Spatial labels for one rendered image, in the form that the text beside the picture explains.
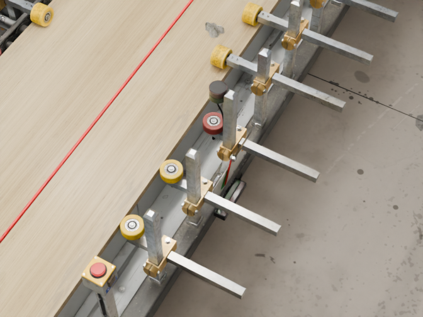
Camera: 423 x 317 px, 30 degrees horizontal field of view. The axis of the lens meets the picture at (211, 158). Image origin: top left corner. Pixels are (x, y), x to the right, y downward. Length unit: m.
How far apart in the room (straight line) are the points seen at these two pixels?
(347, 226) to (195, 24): 1.20
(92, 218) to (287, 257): 1.20
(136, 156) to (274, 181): 1.16
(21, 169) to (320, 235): 1.48
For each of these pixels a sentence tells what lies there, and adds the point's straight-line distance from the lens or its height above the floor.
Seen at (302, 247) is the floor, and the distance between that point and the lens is 3.59.
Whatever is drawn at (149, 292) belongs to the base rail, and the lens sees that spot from 2.71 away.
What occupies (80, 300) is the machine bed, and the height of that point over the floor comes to 0.65.
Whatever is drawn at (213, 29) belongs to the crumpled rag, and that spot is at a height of 0.92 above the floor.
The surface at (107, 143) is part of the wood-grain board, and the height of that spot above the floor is 0.90.
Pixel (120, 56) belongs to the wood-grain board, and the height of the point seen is 0.90.
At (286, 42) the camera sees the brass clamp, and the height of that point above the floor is 0.96.
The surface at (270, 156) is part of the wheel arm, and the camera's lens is 2.79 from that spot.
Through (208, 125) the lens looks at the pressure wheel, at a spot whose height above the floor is 0.91.
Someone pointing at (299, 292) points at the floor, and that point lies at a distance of 3.49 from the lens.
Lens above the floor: 3.16
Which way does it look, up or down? 56 degrees down
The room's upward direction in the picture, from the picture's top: straight up
